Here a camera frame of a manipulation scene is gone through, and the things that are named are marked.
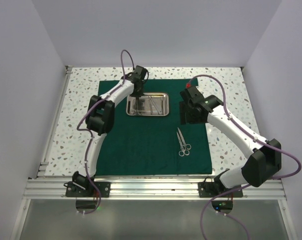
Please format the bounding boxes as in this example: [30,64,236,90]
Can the steel surgical scissors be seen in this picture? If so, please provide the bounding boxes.
[177,127,192,150]

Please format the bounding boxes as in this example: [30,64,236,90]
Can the steel scalpel handle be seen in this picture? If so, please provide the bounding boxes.
[133,97,142,116]

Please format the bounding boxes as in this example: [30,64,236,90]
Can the steel forceps with ring handles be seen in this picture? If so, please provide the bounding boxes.
[176,132,190,157]

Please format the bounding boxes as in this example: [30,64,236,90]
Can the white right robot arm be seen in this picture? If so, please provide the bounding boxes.
[179,86,282,197]

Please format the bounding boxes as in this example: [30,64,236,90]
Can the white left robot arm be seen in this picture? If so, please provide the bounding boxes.
[72,65,149,197]

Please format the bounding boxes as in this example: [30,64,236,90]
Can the stainless steel instrument tray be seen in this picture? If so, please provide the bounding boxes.
[126,92,170,117]

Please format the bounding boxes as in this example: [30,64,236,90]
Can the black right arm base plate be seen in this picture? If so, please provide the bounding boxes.
[197,176,241,198]

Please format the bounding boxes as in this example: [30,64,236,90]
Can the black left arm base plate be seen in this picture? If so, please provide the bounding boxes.
[63,181,111,198]

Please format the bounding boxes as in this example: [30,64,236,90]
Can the aluminium extrusion rail frame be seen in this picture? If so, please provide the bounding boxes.
[11,67,298,240]

